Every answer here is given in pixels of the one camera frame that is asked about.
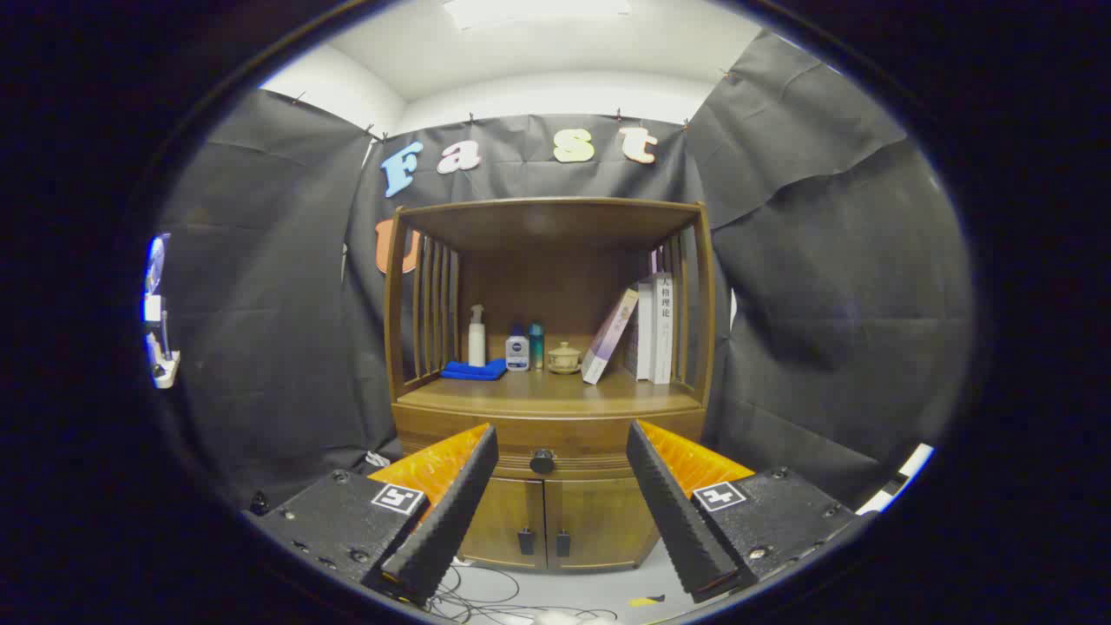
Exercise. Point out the teal bottle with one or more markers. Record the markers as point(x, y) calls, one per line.
point(536, 347)

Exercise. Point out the lidded ceramic teacup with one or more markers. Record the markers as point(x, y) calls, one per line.
point(564, 358)

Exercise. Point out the patterned cover book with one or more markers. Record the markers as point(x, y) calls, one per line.
point(632, 351)

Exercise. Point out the purple cover book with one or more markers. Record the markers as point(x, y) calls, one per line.
point(610, 337)

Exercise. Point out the wooden cabinet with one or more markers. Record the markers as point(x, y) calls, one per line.
point(555, 226)

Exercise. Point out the white bottle blue cap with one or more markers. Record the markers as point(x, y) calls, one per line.
point(517, 356)

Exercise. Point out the wooden cabinet door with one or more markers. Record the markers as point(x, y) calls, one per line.
point(599, 521)
point(508, 521)

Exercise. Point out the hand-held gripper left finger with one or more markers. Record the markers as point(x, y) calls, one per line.
point(451, 512)

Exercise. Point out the white stand device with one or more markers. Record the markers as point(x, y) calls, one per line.
point(161, 365)

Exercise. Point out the wooden countertop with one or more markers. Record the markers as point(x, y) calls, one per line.
point(555, 391)

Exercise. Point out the white book black lettering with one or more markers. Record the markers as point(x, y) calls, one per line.
point(663, 338)

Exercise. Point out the wooden drawer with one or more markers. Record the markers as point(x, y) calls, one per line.
point(555, 430)

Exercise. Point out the plain white book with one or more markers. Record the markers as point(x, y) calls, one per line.
point(645, 330)

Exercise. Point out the white pump bottle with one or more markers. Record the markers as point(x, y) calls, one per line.
point(476, 347)

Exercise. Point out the blue cloth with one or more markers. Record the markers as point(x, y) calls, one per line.
point(473, 371)

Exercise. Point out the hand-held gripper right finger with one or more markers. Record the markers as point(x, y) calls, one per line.
point(673, 512)

